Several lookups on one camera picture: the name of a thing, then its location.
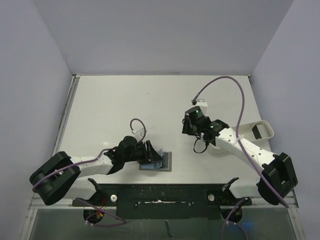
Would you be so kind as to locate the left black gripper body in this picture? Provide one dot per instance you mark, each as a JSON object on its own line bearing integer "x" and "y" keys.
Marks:
{"x": 139, "y": 154}

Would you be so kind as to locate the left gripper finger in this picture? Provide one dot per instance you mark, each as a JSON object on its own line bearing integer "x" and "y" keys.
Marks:
{"x": 155, "y": 159}
{"x": 151, "y": 153}

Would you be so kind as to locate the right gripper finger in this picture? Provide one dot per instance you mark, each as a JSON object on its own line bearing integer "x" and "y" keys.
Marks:
{"x": 193, "y": 130}
{"x": 187, "y": 124}

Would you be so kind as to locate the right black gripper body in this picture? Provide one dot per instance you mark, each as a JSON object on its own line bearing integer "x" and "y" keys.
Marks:
{"x": 186, "y": 125}

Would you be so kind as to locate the grey card holder wallet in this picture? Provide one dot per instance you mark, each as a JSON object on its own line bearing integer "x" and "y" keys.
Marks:
{"x": 164, "y": 166}

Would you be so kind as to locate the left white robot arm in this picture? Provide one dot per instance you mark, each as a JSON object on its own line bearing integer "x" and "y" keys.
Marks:
{"x": 65, "y": 176}

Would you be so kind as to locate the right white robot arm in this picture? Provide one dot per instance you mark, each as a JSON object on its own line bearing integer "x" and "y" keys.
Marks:
{"x": 277, "y": 176}

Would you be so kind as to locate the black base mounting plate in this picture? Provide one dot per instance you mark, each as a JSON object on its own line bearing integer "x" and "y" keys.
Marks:
{"x": 165, "y": 201}

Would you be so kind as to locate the white plastic tray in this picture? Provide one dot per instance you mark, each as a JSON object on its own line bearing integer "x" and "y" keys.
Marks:
{"x": 267, "y": 132}

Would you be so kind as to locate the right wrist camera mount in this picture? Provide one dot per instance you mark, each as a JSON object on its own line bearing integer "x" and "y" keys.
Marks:
{"x": 202, "y": 104}

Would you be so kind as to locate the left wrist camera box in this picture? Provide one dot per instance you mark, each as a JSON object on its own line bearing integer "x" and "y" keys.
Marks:
{"x": 138, "y": 132}

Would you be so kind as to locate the aluminium rail frame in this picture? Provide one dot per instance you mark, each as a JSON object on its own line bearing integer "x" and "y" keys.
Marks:
{"x": 96, "y": 117}

